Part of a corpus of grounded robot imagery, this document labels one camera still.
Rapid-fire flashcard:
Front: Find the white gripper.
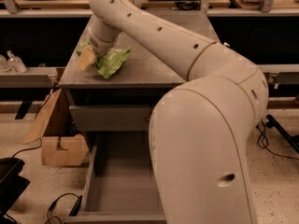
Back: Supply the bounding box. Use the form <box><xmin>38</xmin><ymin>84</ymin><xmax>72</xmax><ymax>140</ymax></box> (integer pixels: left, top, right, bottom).
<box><xmin>77</xmin><ymin>32</ymin><xmax>113</xmax><ymax>72</ymax></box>

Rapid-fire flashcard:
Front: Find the green rice chip bag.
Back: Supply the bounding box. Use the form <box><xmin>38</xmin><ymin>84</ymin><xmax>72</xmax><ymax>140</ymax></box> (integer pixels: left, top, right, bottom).
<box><xmin>76</xmin><ymin>42</ymin><xmax>131</xmax><ymax>79</ymax></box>

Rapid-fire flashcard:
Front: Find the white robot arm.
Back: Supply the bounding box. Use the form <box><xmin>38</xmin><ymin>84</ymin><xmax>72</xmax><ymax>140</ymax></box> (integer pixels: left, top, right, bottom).
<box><xmin>89</xmin><ymin>0</ymin><xmax>269</xmax><ymax>224</ymax></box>

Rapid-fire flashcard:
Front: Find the closed grey top drawer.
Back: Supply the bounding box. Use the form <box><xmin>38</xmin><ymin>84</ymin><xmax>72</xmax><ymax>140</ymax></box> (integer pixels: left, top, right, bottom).
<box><xmin>69</xmin><ymin>105</ymin><xmax>151</xmax><ymax>132</ymax></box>

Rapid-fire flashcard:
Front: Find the open grey middle drawer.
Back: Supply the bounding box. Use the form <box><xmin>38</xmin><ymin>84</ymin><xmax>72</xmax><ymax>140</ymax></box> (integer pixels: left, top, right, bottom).
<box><xmin>66</xmin><ymin>132</ymin><xmax>166</xmax><ymax>224</ymax></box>

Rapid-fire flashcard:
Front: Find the clear sanitizer pump bottle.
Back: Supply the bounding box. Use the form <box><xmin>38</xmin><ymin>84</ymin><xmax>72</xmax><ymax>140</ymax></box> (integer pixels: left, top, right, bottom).
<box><xmin>7</xmin><ymin>50</ymin><xmax>27</xmax><ymax>74</ymax></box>

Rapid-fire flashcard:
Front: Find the brown cardboard box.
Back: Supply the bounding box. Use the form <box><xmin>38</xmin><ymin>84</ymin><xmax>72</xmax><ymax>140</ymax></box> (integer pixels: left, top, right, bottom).
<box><xmin>23</xmin><ymin>85</ymin><xmax>89</xmax><ymax>167</ymax></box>

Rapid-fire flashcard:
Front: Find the black bin on floor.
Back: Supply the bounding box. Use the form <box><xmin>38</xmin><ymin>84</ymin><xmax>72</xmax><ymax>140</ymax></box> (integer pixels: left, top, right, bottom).
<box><xmin>0</xmin><ymin>158</ymin><xmax>30</xmax><ymax>224</ymax></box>

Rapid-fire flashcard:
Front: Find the black stand leg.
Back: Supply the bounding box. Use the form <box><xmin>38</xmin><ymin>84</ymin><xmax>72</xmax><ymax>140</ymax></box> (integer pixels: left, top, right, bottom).
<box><xmin>266</xmin><ymin>114</ymin><xmax>299</xmax><ymax>153</ymax></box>

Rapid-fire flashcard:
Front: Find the black cable left floor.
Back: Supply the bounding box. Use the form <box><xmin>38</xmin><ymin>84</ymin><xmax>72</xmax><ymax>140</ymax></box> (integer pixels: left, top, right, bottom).
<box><xmin>44</xmin><ymin>192</ymin><xmax>84</xmax><ymax>224</ymax></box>

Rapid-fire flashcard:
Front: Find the black cable floor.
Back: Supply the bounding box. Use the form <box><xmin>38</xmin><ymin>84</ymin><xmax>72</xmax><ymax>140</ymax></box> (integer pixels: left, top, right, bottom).
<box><xmin>255</xmin><ymin>119</ymin><xmax>299</xmax><ymax>161</ymax></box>
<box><xmin>44</xmin><ymin>192</ymin><xmax>84</xmax><ymax>224</ymax></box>

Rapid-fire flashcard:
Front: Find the black cable right floor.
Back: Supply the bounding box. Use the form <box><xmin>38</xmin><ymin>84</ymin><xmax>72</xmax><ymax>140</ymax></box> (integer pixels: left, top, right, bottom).
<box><xmin>255</xmin><ymin>119</ymin><xmax>299</xmax><ymax>161</ymax></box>

